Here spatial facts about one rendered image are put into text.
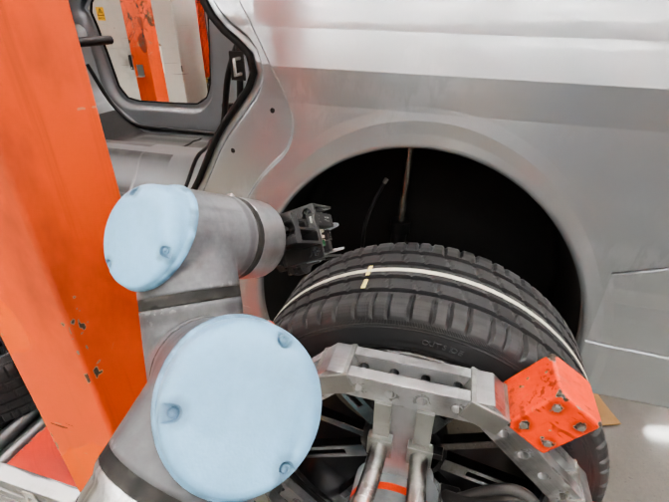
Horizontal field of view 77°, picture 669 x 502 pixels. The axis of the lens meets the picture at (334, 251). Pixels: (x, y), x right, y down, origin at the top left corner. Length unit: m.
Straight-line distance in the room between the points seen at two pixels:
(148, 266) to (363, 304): 0.37
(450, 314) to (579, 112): 0.45
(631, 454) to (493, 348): 1.63
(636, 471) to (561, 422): 1.58
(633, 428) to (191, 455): 2.20
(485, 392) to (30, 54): 0.70
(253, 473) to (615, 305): 0.94
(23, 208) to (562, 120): 0.85
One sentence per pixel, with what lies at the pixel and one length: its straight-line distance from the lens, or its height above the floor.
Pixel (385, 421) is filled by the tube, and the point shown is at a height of 1.05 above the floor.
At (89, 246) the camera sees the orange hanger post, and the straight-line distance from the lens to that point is 0.72.
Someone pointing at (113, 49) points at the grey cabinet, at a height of 1.18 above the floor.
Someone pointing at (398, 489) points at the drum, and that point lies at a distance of 0.75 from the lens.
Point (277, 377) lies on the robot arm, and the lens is 0.24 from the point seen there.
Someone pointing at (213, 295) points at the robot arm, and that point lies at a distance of 0.37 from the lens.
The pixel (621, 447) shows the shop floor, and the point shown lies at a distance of 2.24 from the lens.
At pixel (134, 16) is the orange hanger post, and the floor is 1.52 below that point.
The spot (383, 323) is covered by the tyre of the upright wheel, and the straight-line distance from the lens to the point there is 0.64.
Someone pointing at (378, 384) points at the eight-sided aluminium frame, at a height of 1.11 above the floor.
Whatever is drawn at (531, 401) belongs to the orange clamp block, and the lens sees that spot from 0.61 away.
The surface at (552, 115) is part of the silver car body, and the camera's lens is 0.90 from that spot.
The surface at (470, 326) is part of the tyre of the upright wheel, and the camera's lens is 0.64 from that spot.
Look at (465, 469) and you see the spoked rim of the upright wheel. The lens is 0.89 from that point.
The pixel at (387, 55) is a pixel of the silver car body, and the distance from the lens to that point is 0.88.
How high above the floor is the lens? 1.56
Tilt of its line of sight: 30 degrees down
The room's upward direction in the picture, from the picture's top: straight up
